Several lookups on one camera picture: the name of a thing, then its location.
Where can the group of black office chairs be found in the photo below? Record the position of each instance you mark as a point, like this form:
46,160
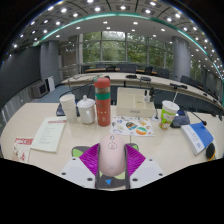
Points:
163,72

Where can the red and white booklet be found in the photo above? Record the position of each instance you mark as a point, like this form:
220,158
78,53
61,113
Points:
22,149

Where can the red drink bottle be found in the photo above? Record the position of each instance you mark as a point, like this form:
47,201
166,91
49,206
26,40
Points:
102,106

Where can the green printed paper cup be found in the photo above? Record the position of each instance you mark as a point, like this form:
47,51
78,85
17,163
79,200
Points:
167,116

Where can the stack of white paper cups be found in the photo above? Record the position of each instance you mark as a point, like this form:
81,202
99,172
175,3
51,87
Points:
69,106

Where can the colourful sticker sheet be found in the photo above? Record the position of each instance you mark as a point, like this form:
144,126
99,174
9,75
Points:
133,126

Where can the beige cardboard box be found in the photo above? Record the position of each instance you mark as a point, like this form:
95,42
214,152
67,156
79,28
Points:
133,108

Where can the blue and white book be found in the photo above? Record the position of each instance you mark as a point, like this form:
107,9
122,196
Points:
198,136

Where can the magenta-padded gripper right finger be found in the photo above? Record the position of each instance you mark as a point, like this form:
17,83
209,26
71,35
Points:
146,171

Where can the pink computer mouse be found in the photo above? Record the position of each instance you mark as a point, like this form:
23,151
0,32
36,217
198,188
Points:
112,155

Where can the black gooseneck microphone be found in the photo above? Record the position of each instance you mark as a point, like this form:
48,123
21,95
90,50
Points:
204,123

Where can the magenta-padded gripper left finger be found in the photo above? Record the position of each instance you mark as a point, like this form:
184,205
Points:
77,171

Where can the white lidded ceramic cup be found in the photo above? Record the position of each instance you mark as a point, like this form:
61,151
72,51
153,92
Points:
86,110

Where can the white printed paper sheet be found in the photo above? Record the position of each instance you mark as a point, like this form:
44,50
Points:
49,133

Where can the group of ceiling lights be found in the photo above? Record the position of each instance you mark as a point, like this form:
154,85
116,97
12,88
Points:
123,7

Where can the curved conference desk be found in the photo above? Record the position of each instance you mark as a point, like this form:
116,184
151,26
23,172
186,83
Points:
116,77

